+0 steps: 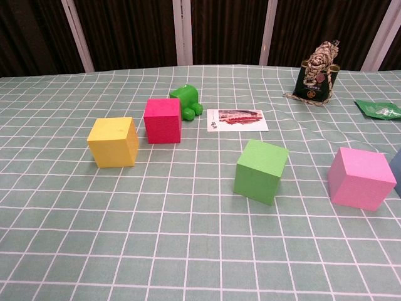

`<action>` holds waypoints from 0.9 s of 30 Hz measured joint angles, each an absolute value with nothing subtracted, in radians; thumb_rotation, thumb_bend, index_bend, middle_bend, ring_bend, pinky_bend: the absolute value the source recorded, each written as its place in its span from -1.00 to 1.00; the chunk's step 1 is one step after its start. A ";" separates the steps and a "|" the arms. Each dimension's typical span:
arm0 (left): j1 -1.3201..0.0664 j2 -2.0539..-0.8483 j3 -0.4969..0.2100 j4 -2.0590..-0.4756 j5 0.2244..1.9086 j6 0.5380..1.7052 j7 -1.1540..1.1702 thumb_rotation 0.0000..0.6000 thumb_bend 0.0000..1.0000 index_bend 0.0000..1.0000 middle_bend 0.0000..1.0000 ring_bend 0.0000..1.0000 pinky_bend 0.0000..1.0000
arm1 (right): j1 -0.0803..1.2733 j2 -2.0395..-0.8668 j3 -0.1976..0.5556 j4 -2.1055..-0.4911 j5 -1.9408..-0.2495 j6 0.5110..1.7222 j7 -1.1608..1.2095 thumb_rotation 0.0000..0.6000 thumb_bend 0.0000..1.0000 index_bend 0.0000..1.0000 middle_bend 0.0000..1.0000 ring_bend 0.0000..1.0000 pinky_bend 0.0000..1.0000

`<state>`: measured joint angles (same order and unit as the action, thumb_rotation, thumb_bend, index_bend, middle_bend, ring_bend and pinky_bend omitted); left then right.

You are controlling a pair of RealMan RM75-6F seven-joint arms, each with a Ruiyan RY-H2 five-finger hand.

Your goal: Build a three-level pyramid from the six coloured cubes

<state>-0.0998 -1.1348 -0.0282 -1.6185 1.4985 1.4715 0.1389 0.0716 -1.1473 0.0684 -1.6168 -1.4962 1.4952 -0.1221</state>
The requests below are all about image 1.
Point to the green cube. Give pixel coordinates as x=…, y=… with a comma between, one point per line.
x=257, y=178

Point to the pink cube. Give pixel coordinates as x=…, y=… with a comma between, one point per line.
x=357, y=191

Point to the white picture card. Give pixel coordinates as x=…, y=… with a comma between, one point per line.
x=219, y=125

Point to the red cube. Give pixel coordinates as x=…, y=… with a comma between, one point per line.
x=161, y=125

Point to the green plastic toy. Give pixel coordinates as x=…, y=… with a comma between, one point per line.
x=188, y=97

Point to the green checkered tablecloth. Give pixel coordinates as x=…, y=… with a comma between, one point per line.
x=188, y=235

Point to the yellow cube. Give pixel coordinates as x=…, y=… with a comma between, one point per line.
x=109, y=147

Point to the dark green gift box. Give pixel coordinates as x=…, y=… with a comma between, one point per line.
x=310, y=92

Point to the dark brown curtain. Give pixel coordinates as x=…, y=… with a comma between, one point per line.
x=131, y=31

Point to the green foil packet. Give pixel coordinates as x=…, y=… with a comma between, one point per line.
x=376, y=109

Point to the blue cube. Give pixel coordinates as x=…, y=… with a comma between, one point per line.
x=397, y=172

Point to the white double frame post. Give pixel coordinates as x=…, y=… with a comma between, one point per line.
x=183, y=31

